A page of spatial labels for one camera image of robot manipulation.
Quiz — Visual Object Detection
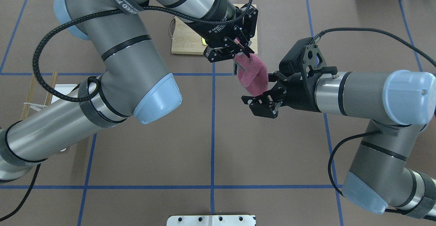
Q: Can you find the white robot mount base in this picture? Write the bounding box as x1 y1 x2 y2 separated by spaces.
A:
166 214 257 226

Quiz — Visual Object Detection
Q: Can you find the pink cleaning cloth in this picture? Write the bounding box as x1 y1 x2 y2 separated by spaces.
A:
234 53 268 96

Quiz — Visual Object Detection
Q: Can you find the bamboo cutting board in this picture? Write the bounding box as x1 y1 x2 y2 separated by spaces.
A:
169 4 258 55

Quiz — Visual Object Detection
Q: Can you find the white rack connector strap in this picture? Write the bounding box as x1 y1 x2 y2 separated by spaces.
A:
24 102 46 111

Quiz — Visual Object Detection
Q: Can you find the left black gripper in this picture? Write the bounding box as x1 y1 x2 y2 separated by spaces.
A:
190 3 259 63

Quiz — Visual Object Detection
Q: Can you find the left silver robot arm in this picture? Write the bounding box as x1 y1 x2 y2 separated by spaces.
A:
1 0 187 184

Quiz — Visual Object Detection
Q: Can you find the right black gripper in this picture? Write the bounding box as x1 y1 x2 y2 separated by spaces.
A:
241 71 321 119

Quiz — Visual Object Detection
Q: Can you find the white rectangular tray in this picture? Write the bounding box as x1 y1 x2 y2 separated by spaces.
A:
50 84 78 153

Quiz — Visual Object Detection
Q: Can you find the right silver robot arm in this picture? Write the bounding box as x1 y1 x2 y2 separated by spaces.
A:
242 70 435 220

